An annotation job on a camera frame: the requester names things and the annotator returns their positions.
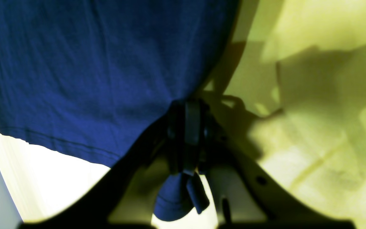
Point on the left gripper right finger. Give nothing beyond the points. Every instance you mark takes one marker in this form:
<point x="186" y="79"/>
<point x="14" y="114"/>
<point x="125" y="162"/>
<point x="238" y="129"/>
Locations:
<point x="245" y="196"/>

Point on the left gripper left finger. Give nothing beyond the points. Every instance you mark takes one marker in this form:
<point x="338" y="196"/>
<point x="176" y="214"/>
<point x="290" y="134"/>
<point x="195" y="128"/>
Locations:
<point x="125" y="197"/>

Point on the dark blue T-shirt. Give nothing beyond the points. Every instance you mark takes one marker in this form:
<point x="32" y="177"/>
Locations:
<point x="86" y="77"/>

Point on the yellow table cloth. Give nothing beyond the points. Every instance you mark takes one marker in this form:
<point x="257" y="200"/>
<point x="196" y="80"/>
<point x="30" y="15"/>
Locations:
<point x="289" y="89"/>

